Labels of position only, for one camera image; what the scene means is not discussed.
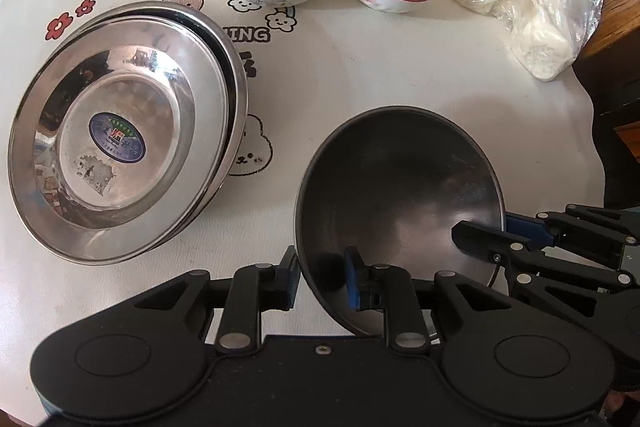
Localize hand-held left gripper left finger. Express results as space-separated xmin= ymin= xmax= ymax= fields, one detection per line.
xmin=100 ymin=246 xmax=301 ymax=353

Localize cream printed table cloth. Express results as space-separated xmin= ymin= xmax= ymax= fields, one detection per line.
xmin=0 ymin=0 xmax=607 ymax=427

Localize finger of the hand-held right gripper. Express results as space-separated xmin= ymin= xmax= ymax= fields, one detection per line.
xmin=451 ymin=219 xmax=633 ymax=335
xmin=505 ymin=203 xmax=640 ymax=258

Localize large steel plate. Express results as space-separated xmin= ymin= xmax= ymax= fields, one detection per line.
xmin=95 ymin=4 xmax=242 ymax=260
xmin=120 ymin=0 xmax=249 ymax=253

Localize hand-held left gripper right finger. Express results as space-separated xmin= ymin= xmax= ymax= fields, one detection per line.
xmin=344 ymin=246 xmax=541 ymax=353

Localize small steel plate blue sticker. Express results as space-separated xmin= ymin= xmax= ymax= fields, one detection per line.
xmin=7 ymin=13 xmax=234 ymax=265

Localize deep steel bowl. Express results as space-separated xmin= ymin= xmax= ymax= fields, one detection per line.
xmin=293 ymin=105 xmax=507 ymax=339

